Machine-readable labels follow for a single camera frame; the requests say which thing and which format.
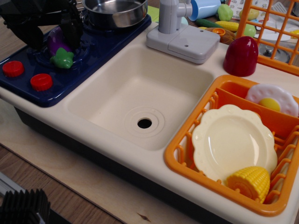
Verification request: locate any small orange toy cup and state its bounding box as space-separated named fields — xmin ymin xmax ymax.
xmin=212 ymin=28 xmax=226 ymax=37

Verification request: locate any orange dish rack basket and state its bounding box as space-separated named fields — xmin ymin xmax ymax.
xmin=164 ymin=75 xmax=299 ymax=217

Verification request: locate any green toy apple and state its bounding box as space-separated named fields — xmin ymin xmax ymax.
xmin=243 ymin=24 xmax=256 ymax=37

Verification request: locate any steel pan with wire handle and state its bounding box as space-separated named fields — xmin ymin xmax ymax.
xmin=82 ymin=0 xmax=148 ymax=29

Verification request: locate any light green toy vegetable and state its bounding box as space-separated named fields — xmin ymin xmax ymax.
xmin=217 ymin=4 xmax=233 ymax=21

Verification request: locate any dark blue toy stove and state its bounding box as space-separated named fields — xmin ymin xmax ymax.
xmin=0 ymin=10 xmax=151 ymax=107

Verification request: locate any dark green toy cucumber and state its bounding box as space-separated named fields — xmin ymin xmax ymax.
xmin=195 ymin=19 xmax=222 ymax=28

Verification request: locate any cream toy sink unit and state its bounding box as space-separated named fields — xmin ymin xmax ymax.
xmin=0 ymin=28 xmax=299 ymax=224

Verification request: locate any cream scalloped toy plate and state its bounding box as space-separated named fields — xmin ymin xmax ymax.
xmin=192 ymin=105 xmax=278 ymax=182

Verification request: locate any steel pot lid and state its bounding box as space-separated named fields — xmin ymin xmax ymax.
xmin=259 ymin=44 xmax=290 ymax=63

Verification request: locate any red stove knob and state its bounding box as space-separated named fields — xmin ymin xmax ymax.
xmin=2 ymin=61 xmax=25 ymax=77
xmin=30 ymin=73 xmax=53 ymax=91

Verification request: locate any orange plastic grid rack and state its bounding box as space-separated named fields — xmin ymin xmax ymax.
xmin=229 ymin=0 xmax=299 ymax=76

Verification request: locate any yellow toy corn cob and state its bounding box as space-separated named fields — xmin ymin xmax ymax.
xmin=216 ymin=21 xmax=239 ymax=32

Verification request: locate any black ribbed object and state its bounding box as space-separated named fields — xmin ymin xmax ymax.
xmin=0 ymin=189 xmax=50 ymax=224

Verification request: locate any red stove knob left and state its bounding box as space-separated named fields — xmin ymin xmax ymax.
xmin=2 ymin=61 xmax=25 ymax=77

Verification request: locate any light blue plastic cup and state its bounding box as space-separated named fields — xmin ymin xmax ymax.
xmin=188 ymin=0 xmax=221 ymax=21

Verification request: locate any red stove knob right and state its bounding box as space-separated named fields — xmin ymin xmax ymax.
xmin=30 ymin=73 xmax=53 ymax=91

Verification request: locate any yellow toy corn half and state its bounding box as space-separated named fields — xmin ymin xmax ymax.
xmin=226 ymin=166 xmax=270 ymax=203

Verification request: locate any grey toy faucet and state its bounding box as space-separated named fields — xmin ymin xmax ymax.
xmin=146 ymin=0 xmax=220 ymax=64

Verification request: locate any dark red plastic cup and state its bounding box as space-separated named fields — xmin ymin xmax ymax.
xmin=223 ymin=36 xmax=259 ymax=77

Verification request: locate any purple toy eggplant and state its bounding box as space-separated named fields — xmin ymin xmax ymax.
xmin=47 ymin=27 xmax=74 ymax=69

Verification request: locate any toy fried egg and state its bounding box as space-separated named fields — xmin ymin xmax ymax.
xmin=245 ymin=84 xmax=299 ymax=117

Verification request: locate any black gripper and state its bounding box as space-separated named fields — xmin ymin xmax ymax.
xmin=0 ymin=0 xmax=83 ymax=50

